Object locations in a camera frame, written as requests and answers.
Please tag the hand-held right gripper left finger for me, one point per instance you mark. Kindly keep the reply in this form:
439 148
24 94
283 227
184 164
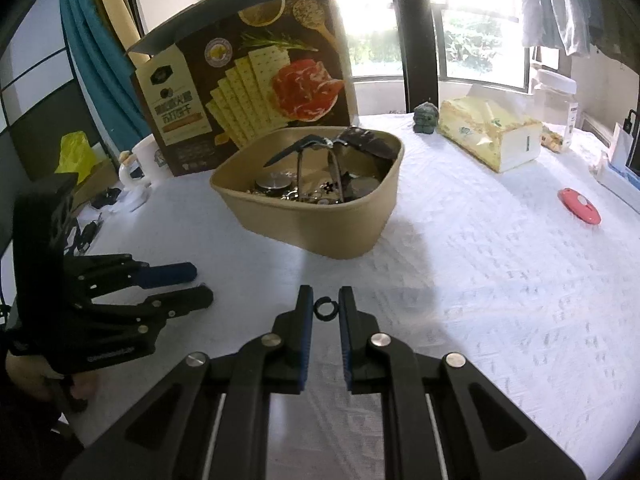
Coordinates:
305 340

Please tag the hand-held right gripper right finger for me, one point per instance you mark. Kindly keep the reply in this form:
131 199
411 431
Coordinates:
346 340

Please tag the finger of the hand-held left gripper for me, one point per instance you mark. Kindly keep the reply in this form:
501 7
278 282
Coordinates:
167 273
185 300

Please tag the brown paper bowl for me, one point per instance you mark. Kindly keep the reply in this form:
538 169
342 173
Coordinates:
300 230

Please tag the person's left hand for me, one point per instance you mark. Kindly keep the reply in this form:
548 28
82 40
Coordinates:
35 377

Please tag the cardboard box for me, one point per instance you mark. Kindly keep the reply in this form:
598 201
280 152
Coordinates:
97 180

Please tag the yellow plastic bag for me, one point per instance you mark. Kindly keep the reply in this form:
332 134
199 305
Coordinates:
75 157

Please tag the white mug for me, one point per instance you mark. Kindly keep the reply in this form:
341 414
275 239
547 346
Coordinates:
150 155

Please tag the brown cracker box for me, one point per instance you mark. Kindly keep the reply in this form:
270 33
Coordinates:
250 80

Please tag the teal curtain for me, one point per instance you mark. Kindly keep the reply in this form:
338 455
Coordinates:
95 50

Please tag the green figurine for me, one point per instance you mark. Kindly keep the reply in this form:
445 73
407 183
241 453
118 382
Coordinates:
426 117

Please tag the yellow tissue pack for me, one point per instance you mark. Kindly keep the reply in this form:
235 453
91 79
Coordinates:
490 132

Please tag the red round disc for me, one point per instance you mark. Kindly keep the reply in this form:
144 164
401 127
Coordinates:
580 205

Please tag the yellow curtain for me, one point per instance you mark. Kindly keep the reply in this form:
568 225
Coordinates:
112 0

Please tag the clear plastic jar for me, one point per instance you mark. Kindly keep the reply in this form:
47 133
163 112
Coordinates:
555 105

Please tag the white power strip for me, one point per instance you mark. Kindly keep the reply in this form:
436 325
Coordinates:
620 177

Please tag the white charger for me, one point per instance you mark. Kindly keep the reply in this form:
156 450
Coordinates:
625 147

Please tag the hanging white shirt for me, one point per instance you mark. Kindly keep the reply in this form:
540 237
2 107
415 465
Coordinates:
555 0

